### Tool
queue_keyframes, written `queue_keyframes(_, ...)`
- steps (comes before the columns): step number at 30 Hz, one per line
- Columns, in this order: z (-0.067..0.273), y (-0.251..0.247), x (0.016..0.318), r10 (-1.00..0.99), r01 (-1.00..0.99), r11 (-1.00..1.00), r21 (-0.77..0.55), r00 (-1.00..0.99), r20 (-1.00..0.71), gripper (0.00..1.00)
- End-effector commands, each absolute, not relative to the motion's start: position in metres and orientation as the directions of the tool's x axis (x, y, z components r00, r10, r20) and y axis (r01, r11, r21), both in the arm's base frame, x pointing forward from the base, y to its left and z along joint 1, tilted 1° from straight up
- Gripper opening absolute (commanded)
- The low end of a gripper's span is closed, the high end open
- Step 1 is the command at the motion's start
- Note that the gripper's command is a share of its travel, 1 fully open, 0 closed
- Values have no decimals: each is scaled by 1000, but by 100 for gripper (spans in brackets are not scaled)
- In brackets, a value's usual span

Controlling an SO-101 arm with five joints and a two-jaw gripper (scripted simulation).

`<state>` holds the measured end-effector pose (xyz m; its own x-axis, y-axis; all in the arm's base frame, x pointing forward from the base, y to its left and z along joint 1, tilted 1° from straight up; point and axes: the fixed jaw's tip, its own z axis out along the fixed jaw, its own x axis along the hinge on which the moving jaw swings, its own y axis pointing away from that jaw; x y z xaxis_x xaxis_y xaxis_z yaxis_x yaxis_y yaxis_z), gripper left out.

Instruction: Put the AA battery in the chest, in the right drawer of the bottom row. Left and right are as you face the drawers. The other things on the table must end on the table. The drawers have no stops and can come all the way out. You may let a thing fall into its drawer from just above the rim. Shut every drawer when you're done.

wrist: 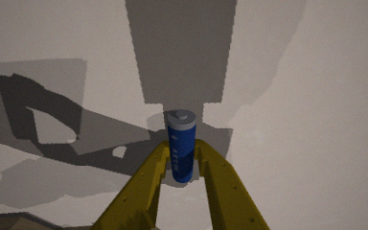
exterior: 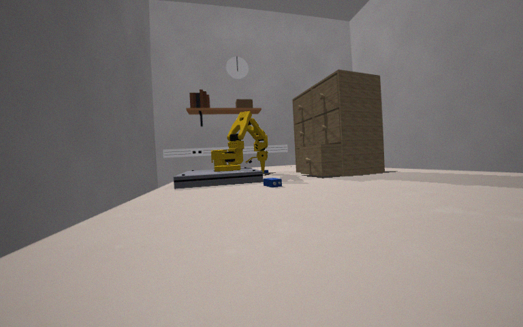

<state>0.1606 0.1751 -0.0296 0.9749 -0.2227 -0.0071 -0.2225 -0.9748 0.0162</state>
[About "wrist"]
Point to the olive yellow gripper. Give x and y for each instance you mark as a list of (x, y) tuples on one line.
[(135, 206)]

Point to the blue battery with grey end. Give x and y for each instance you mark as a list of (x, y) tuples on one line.
[(182, 133)]

